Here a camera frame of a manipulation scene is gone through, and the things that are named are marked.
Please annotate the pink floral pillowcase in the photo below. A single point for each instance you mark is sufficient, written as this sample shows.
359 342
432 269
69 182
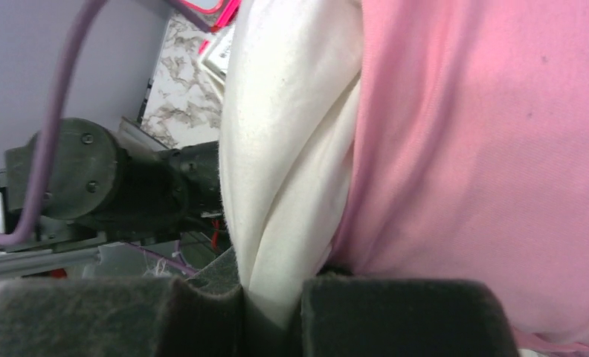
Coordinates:
471 156

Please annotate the pink framed whiteboard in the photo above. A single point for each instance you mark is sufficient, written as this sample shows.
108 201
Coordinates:
210 16

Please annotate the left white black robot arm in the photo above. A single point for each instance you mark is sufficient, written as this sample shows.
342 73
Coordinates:
105 188

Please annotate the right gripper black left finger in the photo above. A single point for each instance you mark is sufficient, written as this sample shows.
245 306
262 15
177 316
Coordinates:
132 316

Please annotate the white pillow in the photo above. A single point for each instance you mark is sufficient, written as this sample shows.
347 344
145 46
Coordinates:
285 152

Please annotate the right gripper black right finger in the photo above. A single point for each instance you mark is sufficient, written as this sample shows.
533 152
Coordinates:
349 316

